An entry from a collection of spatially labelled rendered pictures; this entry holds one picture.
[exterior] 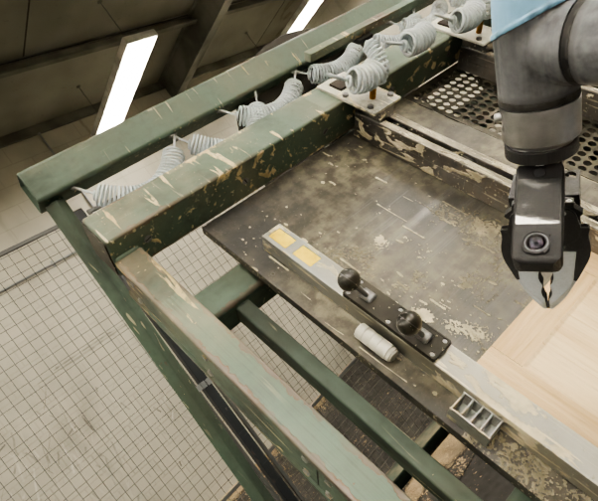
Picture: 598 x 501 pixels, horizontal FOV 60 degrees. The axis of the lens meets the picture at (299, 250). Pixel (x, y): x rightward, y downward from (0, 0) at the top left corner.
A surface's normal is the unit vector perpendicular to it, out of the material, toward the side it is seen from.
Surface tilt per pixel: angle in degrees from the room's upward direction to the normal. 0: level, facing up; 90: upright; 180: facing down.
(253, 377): 54
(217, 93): 90
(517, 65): 89
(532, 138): 98
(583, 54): 85
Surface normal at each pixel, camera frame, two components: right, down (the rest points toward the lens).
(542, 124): -0.21, 0.54
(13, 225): 0.49, -0.36
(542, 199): -0.43, -0.45
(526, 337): -0.05, -0.68
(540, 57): -0.76, 0.55
